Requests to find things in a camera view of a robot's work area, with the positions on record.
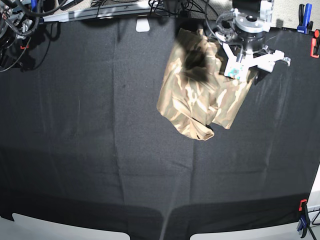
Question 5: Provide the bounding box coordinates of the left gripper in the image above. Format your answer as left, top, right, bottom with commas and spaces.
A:
249, 66, 269, 86

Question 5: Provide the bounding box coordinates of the black table cloth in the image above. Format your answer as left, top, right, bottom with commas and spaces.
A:
0, 18, 320, 240

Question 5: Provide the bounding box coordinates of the blue clamp right rear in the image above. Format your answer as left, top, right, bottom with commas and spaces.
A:
297, 3, 313, 35

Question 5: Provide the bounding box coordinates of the red clamp left rear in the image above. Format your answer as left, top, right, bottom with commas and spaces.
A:
20, 44, 29, 50

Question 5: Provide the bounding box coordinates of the black cable bundle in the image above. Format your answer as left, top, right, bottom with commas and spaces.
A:
89, 0, 221, 20

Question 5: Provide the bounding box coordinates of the red clamp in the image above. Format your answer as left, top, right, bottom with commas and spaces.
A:
20, 44, 29, 50
310, 29, 320, 59

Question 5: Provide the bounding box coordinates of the aluminium rail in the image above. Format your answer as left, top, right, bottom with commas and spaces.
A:
42, 5, 181, 23

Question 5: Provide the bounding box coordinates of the white tape patch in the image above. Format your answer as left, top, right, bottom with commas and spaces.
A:
135, 18, 151, 33

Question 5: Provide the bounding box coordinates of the camouflage t-shirt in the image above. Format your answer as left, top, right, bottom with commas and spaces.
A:
156, 28, 258, 141

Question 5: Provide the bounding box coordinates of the blue clamp right front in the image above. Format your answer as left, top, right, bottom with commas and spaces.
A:
297, 199, 311, 239

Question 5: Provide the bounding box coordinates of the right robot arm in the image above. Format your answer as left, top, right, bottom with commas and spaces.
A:
0, 0, 66, 73

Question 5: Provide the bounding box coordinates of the red clamp right rear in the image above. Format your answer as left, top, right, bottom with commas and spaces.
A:
310, 29, 320, 59

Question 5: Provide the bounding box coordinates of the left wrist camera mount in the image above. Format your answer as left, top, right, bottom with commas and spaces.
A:
216, 32, 291, 82

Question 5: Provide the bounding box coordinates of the blue clamp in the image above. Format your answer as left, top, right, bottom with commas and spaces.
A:
297, 3, 313, 35
297, 199, 311, 239

